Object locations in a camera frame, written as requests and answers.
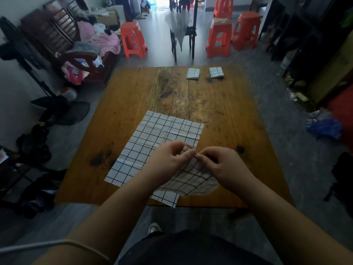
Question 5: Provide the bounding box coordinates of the pile of packaging scraps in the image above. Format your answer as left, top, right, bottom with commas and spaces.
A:
285, 75, 309, 102

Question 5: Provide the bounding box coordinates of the cardboard box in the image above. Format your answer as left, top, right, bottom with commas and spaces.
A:
95, 11, 119, 27

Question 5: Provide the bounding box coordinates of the person's left forearm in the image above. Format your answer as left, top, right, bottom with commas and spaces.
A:
33, 173, 155, 265

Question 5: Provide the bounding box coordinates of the person's right hand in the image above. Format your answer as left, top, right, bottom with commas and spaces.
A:
196, 146, 257, 196

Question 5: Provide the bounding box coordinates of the person's right forearm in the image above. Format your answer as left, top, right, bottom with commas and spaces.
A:
242, 179, 353, 265

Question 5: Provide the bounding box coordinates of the dark shelf unit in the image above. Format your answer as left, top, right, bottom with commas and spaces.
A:
259, 0, 353, 89

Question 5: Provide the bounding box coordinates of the blue plastic bag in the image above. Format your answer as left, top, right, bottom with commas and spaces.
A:
305, 110, 342, 141

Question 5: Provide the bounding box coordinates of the person's left hand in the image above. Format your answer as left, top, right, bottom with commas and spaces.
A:
140, 140, 197, 188

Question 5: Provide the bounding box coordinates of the black metal chair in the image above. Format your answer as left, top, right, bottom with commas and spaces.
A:
170, 0, 199, 63

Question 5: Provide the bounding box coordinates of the black blue bag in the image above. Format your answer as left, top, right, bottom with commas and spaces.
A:
19, 169, 68, 218

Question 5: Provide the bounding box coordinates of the pink plastic bag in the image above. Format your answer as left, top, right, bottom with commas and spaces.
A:
62, 62, 89, 85

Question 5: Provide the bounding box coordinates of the grey cable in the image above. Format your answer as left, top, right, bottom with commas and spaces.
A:
0, 239, 111, 262

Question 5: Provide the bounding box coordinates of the brown cardboard sheet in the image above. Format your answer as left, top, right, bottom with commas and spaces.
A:
306, 33, 353, 105

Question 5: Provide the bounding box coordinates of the pink blanket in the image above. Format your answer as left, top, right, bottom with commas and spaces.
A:
77, 21, 121, 57

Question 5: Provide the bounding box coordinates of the person's black top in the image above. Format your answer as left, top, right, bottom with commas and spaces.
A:
118, 230, 274, 265

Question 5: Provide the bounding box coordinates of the red plastic stool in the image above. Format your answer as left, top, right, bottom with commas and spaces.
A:
213, 0, 234, 19
231, 12, 261, 52
120, 22, 148, 60
206, 18, 233, 58

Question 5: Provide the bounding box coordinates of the white plastic bottle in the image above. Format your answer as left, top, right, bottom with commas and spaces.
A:
281, 49, 297, 69

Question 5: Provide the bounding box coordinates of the black standing fan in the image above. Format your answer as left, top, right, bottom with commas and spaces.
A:
0, 16, 91, 126

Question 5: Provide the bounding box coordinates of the dark wooden sofa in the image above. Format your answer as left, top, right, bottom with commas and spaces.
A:
21, 0, 122, 86

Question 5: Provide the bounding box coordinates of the black backpack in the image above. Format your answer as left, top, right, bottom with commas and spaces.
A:
324, 151, 353, 216

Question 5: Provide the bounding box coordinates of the person's white left shoe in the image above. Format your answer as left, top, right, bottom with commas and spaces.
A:
148, 222, 163, 236

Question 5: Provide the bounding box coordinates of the grey folded garment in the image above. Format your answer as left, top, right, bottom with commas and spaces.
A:
67, 41, 101, 54

